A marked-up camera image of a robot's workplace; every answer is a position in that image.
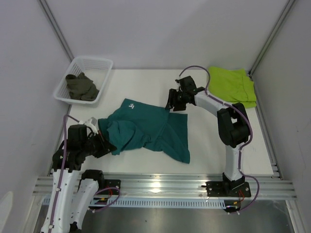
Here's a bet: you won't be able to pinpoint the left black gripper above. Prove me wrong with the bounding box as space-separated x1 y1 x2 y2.
82 130 117 158

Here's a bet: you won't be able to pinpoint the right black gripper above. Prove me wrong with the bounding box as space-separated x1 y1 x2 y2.
165 89 187 112

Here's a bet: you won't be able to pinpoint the teal green shorts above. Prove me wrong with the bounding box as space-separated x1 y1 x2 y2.
98 99 190 164

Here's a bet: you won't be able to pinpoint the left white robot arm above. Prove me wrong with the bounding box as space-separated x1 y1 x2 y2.
40 132 121 233

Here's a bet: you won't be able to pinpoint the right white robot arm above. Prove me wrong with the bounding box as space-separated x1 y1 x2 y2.
165 87 253 197

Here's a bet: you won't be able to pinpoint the lime green folded shorts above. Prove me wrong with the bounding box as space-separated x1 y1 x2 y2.
208 67 257 108

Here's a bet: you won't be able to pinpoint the olive green shorts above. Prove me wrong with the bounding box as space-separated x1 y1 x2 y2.
65 72 99 101

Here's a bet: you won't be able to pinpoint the white plastic basket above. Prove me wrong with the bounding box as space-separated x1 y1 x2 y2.
53 56 113 105

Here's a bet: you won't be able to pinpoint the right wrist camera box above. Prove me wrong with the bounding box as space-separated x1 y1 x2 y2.
178 76 197 92

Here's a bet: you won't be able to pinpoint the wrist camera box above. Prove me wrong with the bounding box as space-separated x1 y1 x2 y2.
67 124 87 148
178 76 197 92

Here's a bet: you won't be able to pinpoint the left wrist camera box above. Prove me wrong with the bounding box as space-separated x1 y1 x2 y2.
67 124 87 148

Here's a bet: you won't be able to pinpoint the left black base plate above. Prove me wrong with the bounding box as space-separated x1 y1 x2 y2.
98 179 121 196

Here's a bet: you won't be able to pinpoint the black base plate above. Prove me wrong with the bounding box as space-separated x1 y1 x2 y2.
98 179 121 196
201 181 251 198

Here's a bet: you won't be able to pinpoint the white slotted cable duct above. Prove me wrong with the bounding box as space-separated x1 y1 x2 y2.
42 197 225 209

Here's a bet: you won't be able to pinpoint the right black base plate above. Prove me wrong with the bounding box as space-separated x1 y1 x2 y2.
201 181 251 198

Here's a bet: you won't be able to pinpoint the aluminium mounting rail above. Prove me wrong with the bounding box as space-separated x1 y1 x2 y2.
33 172 297 200

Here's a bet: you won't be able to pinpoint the right aluminium corner post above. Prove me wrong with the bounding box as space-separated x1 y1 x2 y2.
248 0 297 78

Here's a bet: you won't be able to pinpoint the aluminium corner post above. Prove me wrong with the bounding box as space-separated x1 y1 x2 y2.
37 0 74 61
248 0 297 78

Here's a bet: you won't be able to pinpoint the left aluminium corner post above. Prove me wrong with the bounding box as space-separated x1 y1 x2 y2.
37 0 74 61

